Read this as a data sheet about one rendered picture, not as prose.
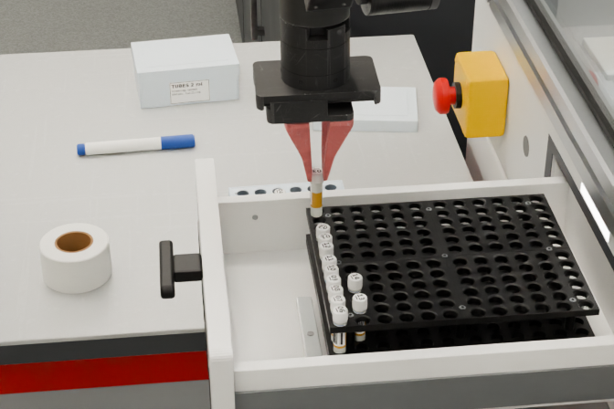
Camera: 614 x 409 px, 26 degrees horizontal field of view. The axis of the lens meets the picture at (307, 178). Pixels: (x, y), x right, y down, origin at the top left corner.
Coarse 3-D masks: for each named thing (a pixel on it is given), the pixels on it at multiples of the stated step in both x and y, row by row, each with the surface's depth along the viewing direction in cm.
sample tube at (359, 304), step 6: (360, 294) 108; (354, 300) 108; (360, 300) 108; (366, 300) 108; (354, 306) 108; (360, 306) 108; (366, 306) 108; (360, 312) 108; (360, 324) 109; (360, 336) 109
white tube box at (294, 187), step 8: (272, 184) 144; (280, 184) 144; (288, 184) 144; (296, 184) 144; (304, 184) 144; (328, 184) 144; (336, 184) 144; (232, 192) 143; (240, 192) 143; (248, 192) 143; (256, 192) 143; (264, 192) 143; (272, 192) 143; (288, 192) 143
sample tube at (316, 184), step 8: (312, 168) 116; (320, 168) 116; (312, 176) 115; (320, 176) 115; (312, 184) 116; (320, 184) 116; (312, 192) 116; (320, 192) 116; (312, 200) 117; (320, 200) 117; (312, 208) 117; (320, 208) 117
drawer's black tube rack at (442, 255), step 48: (336, 240) 117; (384, 240) 117; (432, 240) 117; (480, 240) 117; (528, 240) 117; (384, 288) 111; (432, 288) 111; (480, 288) 111; (528, 288) 112; (576, 288) 111; (384, 336) 111; (432, 336) 110; (480, 336) 110; (528, 336) 110; (576, 336) 110
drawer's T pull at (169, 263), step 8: (168, 240) 115; (160, 248) 114; (168, 248) 114; (160, 256) 113; (168, 256) 113; (176, 256) 113; (184, 256) 113; (192, 256) 113; (200, 256) 113; (160, 264) 112; (168, 264) 112; (176, 264) 112; (184, 264) 112; (192, 264) 112; (200, 264) 112; (160, 272) 111; (168, 272) 111; (176, 272) 111; (184, 272) 111; (192, 272) 111; (200, 272) 111; (160, 280) 110; (168, 280) 110; (176, 280) 112; (184, 280) 112; (192, 280) 112; (160, 288) 109; (168, 288) 109; (168, 296) 109
